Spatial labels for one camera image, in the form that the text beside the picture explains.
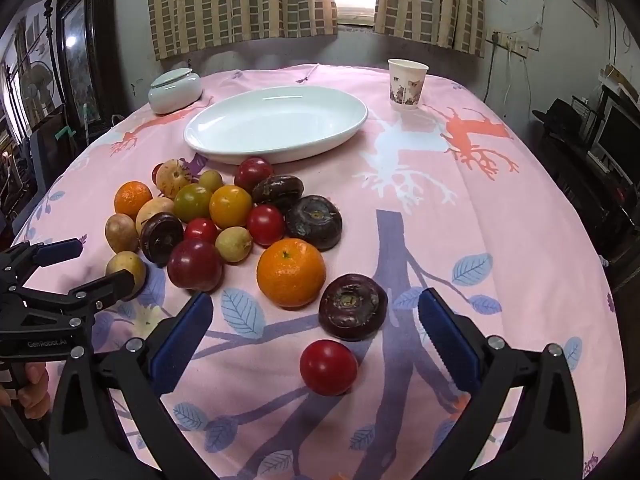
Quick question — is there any person's left hand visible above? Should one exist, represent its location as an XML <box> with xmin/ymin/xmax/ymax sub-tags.
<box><xmin>0</xmin><ymin>362</ymin><xmax>51</xmax><ymax>418</ymax></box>

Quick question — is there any black hat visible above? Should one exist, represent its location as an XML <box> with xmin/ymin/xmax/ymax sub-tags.
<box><xmin>532</xmin><ymin>97</ymin><xmax>588</xmax><ymax>136</ymax></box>

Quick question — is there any pink printed tablecloth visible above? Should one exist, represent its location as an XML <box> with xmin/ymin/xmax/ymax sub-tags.
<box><xmin>10</xmin><ymin>62</ymin><xmax>616</xmax><ymax>480</ymax></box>

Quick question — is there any green tomato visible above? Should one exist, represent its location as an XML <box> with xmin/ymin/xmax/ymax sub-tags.
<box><xmin>173</xmin><ymin>184</ymin><xmax>213</xmax><ymax>223</ymax></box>

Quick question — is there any pale yellow pepino melon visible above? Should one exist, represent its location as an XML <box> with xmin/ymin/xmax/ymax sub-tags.
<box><xmin>135</xmin><ymin>196</ymin><xmax>176</xmax><ymax>233</ymax></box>

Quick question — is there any striped checked curtain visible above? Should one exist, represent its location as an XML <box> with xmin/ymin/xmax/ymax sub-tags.
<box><xmin>372</xmin><ymin>0</ymin><xmax>486</xmax><ymax>58</ymax></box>
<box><xmin>146</xmin><ymin>0</ymin><xmax>338</xmax><ymax>61</ymax></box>

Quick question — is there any white oval plate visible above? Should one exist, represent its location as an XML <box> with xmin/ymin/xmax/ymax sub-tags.
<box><xmin>183</xmin><ymin>85</ymin><xmax>369</xmax><ymax>165</ymax></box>

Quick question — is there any printed paper cup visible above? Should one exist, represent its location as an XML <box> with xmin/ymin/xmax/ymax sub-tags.
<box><xmin>388</xmin><ymin>58</ymin><xmax>430</xmax><ymax>111</ymax></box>

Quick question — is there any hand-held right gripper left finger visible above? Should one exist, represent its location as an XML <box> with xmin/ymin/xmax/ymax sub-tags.
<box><xmin>47</xmin><ymin>291</ymin><xmax>216</xmax><ymax>480</ymax></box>

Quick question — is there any brown oval fruit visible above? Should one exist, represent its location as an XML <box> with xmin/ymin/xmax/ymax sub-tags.
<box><xmin>104</xmin><ymin>213</ymin><xmax>139</xmax><ymax>254</ymax></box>

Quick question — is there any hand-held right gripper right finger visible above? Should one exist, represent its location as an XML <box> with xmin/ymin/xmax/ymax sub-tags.
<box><xmin>417</xmin><ymin>287</ymin><xmax>593</xmax><ymax>480</ymax></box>

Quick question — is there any small orange mandarin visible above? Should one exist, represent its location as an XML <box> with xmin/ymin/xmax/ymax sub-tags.
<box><xmin>114</xmin><ymin>180</ymin><xmax>153</xmax><ymax>218</ymax></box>

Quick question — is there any striped pepino melon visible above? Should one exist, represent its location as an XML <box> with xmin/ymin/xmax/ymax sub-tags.
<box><xmin>155</xmin><ymin>159</ymin><xmax>194</xmax><ymax>200</ymax></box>

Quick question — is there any dark wooden framed cabinet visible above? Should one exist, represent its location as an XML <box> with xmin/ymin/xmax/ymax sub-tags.
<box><xmin>55</xmin><ymin>0</ymin><xmax>118</xmax><ymax>126</ymax></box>

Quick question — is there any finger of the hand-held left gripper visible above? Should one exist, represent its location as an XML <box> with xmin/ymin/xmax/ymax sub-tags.
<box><xmin>10</xmin><ymin>269</ymin><xmax>135</xmax><ymax>321</ymax></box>
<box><xmin>0</xmin><ymin>238</ymin><xmax>84</xmax><ymax>281</ymax></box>

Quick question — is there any dark red plum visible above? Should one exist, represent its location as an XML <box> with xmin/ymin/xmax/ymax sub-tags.
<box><xmin>234</xmin><ymin>156</ymin><xmax>274</xmax><ymax>193</ymax></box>
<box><xmin>166</xmin><ymin>239</ymin><xmax>224</xmax><ymax>293</ymax></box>

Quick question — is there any yellow tomato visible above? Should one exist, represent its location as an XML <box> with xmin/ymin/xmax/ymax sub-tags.
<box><xmin>209</xmin><ymin>185</ymin><xmax>253</xmax><ymax>230</ymax></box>

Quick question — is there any white lidded ceramic jar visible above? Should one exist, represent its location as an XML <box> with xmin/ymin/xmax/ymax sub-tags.
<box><xmin>148</xmin><ymin>68</ymin><xmax>202</xmax><ymax>115</ymax></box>

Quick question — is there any large orange mandarin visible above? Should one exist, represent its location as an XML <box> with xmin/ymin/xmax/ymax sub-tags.
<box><xmin>256</xmin><ymin>238</ymin><xmax>327</xmax><ymax>309</ymax></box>

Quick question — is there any standing fan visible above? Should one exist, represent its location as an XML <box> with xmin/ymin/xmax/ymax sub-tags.
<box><xmin>20</xmin><ymin>60</ymin><xmax>56</xmax><ymax>106</ymax></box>

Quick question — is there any wall socket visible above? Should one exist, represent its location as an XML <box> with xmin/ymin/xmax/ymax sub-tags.
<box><xmin>487</xmin><ymin>30</ymin><xmax>531</xmax><ymax>53</ymax></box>

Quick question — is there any tan round fruit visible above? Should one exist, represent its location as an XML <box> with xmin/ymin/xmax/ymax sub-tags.
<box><xmin>105</xmin><ymin>251</ymin><xmax>147</xmax><ymax>301</ymax></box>

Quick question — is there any computer monitor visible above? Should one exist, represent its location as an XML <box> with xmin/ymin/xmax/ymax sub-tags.
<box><xmin>592</xmin><ymin>100</ymin><xmax>640</xmax><ymax>171</ymax></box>

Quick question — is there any pale yellow round fruit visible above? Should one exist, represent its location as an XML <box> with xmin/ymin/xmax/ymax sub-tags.
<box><xmin>215</xmin><ymin>226</ymin><xmax>253</xmax><ymax>264</ymax></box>

